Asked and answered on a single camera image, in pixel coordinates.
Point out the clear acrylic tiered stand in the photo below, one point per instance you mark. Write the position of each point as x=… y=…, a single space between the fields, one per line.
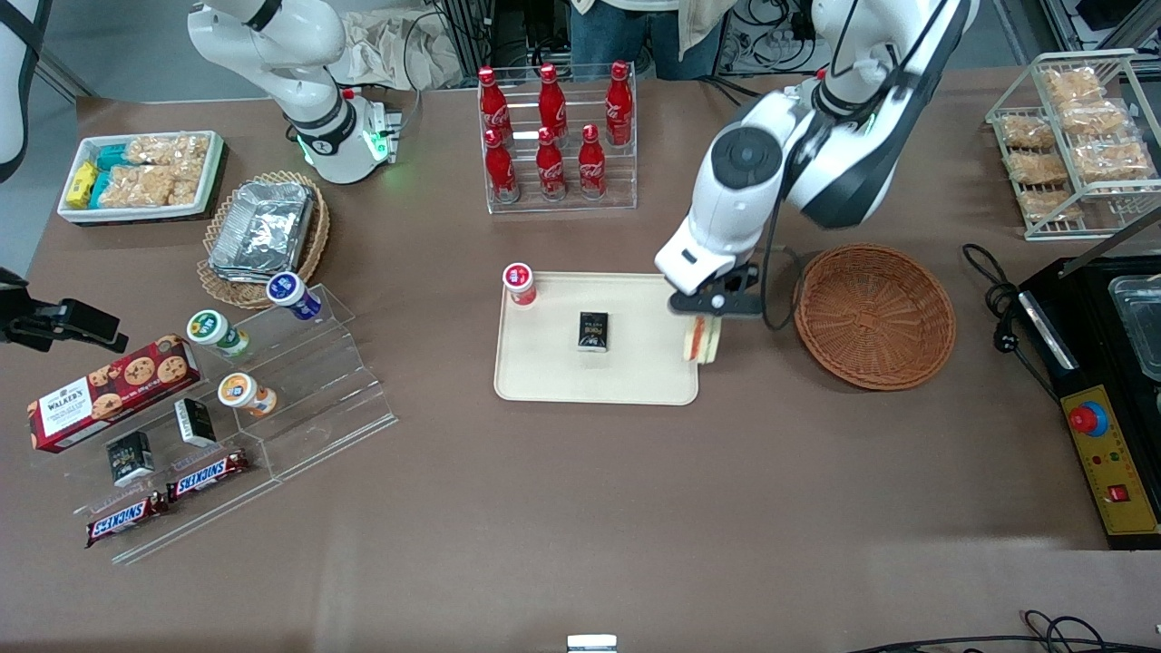
x=317 y=399

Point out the yellow snack pack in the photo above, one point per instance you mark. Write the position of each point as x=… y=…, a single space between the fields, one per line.
x=82 y=181

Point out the black tissue pack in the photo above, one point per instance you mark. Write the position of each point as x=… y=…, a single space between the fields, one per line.
x=195 y=422
x=593 y=331
x=130 y=458

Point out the cream plastic tray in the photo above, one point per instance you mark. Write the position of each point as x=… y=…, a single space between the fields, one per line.
x=562 y=376

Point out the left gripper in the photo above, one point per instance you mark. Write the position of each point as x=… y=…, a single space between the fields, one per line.
x=734 y=283

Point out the clear bag of crackers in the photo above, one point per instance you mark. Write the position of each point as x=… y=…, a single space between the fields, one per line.
x=1039 y=168
x=1052 y=207
x=1093 y=118
x=1070 y=86
x=168 y=152
x=136 y=188
x=1025 y=131
x=1111 y=161

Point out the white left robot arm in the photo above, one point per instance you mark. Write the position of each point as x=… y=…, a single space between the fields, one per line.
x=853 y=181

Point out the small white device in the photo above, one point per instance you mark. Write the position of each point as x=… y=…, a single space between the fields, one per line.
x=591 y=644

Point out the crumpled beige bag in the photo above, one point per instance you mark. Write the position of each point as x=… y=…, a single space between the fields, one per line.
x=399 y=45

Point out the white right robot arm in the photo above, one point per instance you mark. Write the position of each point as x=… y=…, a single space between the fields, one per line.
x=317 y=136

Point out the green gum bottle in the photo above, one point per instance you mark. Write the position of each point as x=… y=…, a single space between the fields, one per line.
x=210 y=328

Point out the metal pan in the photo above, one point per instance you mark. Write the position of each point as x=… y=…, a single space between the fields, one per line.
x=1138 y=326

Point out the white rectangular snack bin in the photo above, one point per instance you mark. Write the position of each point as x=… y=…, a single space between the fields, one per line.
x=136 y=214

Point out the black appliance with yellow panel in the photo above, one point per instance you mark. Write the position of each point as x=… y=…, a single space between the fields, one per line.
x=1107 y=462

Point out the red cola bottle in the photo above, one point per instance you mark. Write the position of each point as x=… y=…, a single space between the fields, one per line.
x=619 y=100
x=494 y=104
x=591 y=163
x=550 y=168
x=551 y=100
x=501 y=172

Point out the brown wicker basket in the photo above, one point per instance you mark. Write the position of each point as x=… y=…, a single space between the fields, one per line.
x=875 y=317

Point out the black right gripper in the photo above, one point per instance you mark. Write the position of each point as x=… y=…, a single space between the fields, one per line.
x=36 y=324

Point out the orange gum bottle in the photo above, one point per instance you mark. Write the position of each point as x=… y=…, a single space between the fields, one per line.
x=240 y=392

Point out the sandwich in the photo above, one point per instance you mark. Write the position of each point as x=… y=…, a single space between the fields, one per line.
x=703 y=343

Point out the red gum bottle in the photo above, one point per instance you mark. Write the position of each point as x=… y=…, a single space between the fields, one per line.
x=519 y=279

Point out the purple gum bottle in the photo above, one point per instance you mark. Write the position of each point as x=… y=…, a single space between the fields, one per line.
x=288 y=290

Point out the red Walkers cookie box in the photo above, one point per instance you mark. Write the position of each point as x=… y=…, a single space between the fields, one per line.
x=109 y=394

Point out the clear acrylic bottle rack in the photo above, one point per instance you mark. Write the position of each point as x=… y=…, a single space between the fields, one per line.
x=562 y=201

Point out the Snickers chocolate bar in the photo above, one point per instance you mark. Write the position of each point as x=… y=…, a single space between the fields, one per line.
x=207 y=476
x=127 y=519

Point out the teal snack pack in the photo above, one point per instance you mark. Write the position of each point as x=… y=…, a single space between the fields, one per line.
x=100 y=189
x=113 y=156

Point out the person in jeans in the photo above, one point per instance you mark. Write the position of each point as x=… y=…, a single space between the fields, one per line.
x=635 y=36

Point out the stack of foil trays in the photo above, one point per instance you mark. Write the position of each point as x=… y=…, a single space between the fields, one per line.
x=263 y=227

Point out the light wicker basket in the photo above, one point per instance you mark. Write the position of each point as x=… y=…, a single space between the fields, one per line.
x=218 y=281

